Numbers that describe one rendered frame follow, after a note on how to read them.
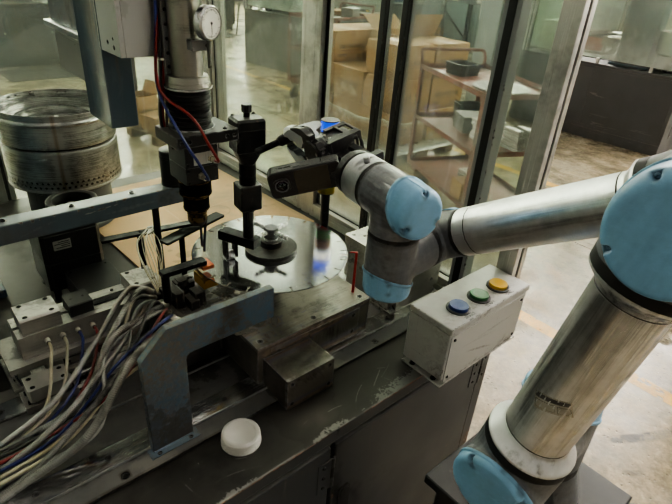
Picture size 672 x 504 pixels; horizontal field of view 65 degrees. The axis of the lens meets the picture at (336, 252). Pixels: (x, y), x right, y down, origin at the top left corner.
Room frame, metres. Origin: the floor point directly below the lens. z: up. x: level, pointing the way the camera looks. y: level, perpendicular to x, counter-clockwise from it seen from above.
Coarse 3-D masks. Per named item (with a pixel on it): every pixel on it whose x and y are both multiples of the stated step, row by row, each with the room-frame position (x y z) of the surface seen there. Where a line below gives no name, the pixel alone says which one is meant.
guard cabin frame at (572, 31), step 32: (320, 0) 1.58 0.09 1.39; (384, 0) 1.42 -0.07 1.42; (576, 0) 1.06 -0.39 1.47; (320, 32) 1.58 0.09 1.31; (384, 32) 1.42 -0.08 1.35; (576, 32) 1.05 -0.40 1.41; (320, 64) 1.58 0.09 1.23; (576, 64) 1.07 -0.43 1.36; (320, 96) 1.58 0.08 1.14; (544, 96) 1.07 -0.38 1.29; (320, 128) 1.59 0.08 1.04; (544, 128) 1.06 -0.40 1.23; (0, 160) 1.55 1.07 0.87; (224, 160) 1.98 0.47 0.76; (544, 160) 1.05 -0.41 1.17; (0, 192) 1.53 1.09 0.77; (352, 224) 1.45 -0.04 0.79; (512, 256) 1.06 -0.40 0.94
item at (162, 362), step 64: (192, 0) 0.86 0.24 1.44; (192, 64) 0.85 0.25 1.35; (192, 128) 0.84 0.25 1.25; (192, 192) 0.85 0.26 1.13; (192, 320) 0.66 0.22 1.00; (256, 320) 0.74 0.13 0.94; (320, 320) 0.88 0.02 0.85; (384, 320) 1.02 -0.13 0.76; (128, 384) 0.76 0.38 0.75; (192, 384) 0.77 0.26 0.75; (256, 384) 0.78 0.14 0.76; (320, 384) 0.78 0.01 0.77; (64, 448) 0.60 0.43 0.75; (128, 448) 0.60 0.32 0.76; (192, 448) 0.62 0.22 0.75
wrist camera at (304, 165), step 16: (304, 160) 0.78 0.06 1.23; (320, 160) 0.77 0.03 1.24; (336, 160) 0.76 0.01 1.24; (272, 176) 0.75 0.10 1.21; (288, 176) 0.75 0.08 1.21; (304, 176) 0.76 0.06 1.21; (320, 176) 0.76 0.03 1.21; (272, 192) 0.75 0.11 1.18; (288, 192) 0.76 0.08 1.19; (304, 192) 0.76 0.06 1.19
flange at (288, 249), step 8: (264, 240) 0.98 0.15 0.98; (280, 240) 0.98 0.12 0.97; (288, 240) 1.01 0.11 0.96; (256, 248) 0.97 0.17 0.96; (264, 248) 0.97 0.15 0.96; (272, 248) 0.96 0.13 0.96; (280, 248) 0.97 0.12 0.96; (288, 248) 0.98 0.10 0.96; (296, 248) 0.98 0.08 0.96; (256, 256) 0.94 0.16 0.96; (264, 256) 0.94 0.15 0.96; (272, 256) 0.94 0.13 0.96; (280, 256) 0.94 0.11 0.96; (288, 256) 0.95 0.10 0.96
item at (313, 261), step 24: (264, 216) 1.14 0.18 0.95; (216, 240) 1.01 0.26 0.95; (312, 240) 1.04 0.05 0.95; (336, 240) 1.05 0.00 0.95; (216, 264) 0.91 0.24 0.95; (240, 264) 0.91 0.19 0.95; (264, 264) 0.92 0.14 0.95; (288, 264) 0.93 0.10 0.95; (312, 264) 0.94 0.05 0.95; (336, 264) 0.94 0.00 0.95; (240, 288) 0.83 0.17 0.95; (288, 288) 0.84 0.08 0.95
